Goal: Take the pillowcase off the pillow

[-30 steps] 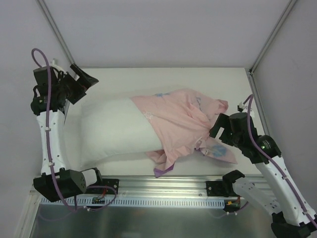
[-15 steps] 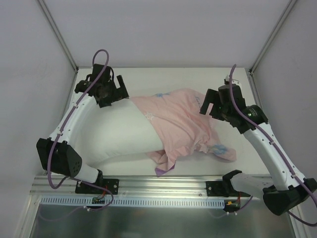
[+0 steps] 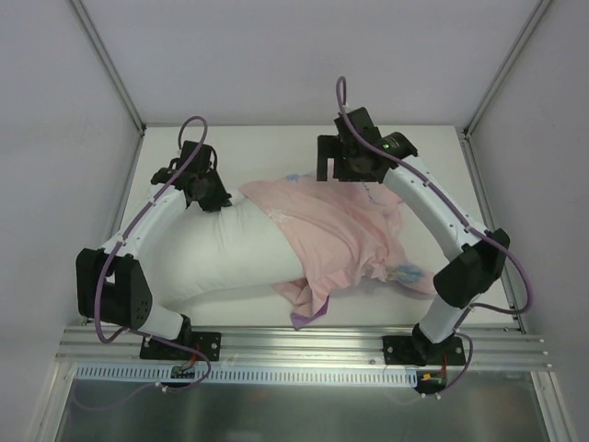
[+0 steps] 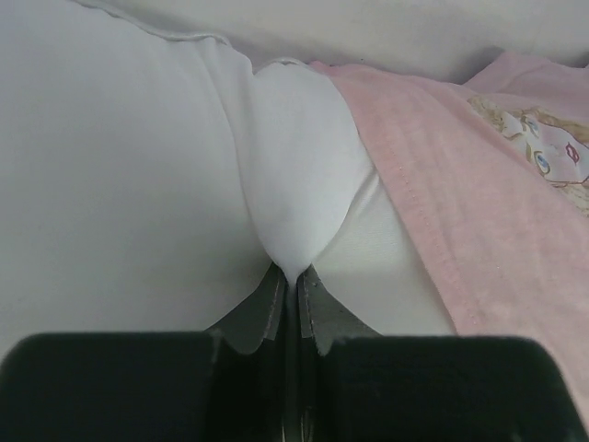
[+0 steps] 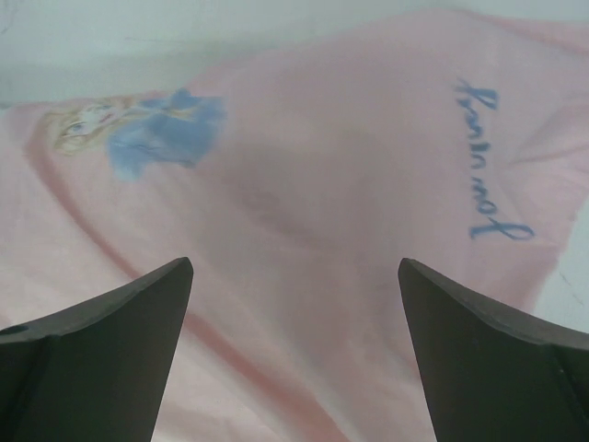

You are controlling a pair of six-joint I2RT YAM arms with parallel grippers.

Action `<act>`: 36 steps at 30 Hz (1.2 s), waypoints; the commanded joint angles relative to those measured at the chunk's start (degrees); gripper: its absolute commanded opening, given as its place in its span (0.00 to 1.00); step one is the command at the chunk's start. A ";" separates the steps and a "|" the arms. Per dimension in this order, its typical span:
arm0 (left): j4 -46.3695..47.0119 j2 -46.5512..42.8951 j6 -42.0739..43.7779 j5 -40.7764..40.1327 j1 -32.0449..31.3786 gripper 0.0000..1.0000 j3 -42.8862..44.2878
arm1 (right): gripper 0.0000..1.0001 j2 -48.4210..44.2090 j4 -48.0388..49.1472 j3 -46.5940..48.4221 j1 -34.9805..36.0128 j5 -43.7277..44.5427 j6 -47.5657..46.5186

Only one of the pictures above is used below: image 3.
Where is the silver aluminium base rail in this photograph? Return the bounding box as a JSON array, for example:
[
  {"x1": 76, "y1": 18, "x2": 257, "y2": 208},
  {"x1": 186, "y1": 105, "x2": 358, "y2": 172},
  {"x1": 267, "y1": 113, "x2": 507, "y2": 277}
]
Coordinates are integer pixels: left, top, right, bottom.
[{"x1": 55, "y1": 326, "x2": 556, "y2": 371}]

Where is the purple Elsa print pillowcase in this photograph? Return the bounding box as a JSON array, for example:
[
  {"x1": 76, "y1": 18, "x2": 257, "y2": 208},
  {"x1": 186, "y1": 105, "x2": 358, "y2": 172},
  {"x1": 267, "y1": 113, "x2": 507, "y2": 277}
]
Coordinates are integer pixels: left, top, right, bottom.
[{"x1": 239, "y1": 174, "x2": 435, "y2": 329}]

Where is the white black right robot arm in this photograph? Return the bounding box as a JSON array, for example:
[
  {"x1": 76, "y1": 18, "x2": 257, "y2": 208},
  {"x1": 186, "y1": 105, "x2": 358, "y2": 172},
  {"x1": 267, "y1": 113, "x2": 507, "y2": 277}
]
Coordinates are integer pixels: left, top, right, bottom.
[{"x1": 317, "y1": 108, "x2": 510, "y2": 366}]

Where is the white pillow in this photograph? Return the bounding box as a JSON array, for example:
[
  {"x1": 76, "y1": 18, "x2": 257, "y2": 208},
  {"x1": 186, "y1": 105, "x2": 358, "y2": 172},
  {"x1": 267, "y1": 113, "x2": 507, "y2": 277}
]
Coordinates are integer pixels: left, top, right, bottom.
[{"x1": 140, "y1": 191, "x2": 304, "y2": 308}]

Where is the right aluminium corner post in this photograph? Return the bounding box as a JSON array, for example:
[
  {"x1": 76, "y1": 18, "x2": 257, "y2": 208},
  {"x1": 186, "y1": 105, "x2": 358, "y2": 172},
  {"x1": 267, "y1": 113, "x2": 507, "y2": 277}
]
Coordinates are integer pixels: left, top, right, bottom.
[{"x1": 462, "y1": 0, "x2": 553, "y2": 137}]

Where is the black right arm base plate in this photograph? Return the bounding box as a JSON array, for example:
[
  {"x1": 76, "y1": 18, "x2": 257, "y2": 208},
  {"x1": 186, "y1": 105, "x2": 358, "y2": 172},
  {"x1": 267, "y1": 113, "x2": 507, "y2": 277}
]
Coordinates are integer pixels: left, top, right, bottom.
[{"x1": 382, "y1": 334, "x2": 466, "y2": 366}]

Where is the white slotted cable duct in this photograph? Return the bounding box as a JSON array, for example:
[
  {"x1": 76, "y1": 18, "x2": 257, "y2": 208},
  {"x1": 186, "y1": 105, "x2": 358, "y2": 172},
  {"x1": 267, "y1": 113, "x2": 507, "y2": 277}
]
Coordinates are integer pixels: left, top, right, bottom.
[{"x1": 75, "y1": 363, "x2": 418, "y2": 388}]

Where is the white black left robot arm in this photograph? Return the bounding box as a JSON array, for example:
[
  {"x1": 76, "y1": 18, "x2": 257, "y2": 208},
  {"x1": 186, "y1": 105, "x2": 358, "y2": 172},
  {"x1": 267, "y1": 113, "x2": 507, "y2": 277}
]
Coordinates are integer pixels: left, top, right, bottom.
[{"x1": 75, "y1": 141, "x2": 231, "y2": 359}]

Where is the left aluminium corner post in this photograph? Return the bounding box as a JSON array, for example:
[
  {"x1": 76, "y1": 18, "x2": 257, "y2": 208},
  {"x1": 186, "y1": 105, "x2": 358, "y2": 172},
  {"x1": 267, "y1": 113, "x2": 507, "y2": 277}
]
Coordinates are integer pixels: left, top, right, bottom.
[{"x1": 66, "y1": 0, "x2": 146, "y2": 134}]

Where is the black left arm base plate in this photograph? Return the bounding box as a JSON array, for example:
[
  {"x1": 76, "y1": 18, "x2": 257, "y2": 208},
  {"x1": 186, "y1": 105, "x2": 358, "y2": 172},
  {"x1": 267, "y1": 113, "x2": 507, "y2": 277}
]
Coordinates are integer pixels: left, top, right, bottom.
[{"x1": 139, "y1": 331, "x2": 222, "y2": 362}]

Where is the aluminium corner post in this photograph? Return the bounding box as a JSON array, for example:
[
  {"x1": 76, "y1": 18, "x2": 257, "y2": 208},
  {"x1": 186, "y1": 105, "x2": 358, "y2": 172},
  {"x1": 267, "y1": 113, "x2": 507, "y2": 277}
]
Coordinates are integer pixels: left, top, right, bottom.
[
  {"x1": 462, "y1": 0, "x2": 553, "y2": 137},
  {"x1": 66, "y1": 0, "x2": 146, "y2": 134}
]

